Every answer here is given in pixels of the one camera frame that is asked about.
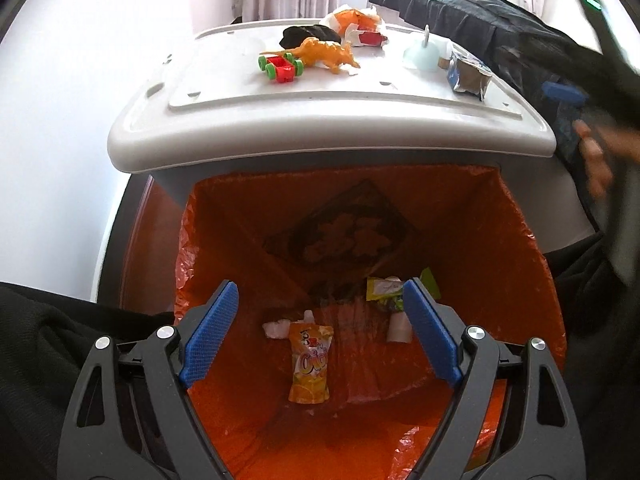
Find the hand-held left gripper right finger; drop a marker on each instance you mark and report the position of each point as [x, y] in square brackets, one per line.
[430, 330]

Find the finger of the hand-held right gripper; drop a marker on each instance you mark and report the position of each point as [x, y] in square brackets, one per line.
[562, 92]

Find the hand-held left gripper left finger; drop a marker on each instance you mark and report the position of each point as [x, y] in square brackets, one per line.
[210, 330]

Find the dark trash bin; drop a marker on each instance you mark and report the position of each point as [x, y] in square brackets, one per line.
[132, 260]

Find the orange bin liner bag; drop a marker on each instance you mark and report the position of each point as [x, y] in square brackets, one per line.
[250, 210]

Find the orange and white plastic bag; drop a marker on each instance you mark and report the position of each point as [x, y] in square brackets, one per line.
[345, 20]

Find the person's right hand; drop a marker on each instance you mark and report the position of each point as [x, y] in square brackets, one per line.
[595, 160]

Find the small white cup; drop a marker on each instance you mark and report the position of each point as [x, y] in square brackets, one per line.
[400, 330]

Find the green and yellow wrapper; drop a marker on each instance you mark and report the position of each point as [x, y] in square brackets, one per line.
[382, 287]

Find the white crumpled tissue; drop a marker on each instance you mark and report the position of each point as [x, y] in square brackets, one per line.
[276, 329]

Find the silver and blue snack wrapper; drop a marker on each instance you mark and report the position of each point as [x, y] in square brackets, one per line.
[470, 77]

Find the orange juice pouch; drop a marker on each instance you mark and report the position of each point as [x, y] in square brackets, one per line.
[310, 360]

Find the small brown item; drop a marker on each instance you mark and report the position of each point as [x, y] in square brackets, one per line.
[444, 61]

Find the black jacket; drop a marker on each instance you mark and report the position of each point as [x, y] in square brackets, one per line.
[450, 5]

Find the person's black clothing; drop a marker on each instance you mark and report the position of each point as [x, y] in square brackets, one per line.
[40, 360]

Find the small red box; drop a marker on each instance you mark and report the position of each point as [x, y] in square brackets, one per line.
[371, 38]

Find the white plastic box lid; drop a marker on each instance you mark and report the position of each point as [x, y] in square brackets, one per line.
[300, 110]

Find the orange toy dinosaur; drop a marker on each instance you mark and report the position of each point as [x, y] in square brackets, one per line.
[325, 52]

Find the black crumpled item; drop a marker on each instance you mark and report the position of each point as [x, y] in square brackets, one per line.
[300, 36]

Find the red toy car green wheels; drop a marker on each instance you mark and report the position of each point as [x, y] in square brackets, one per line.
[281, 67]

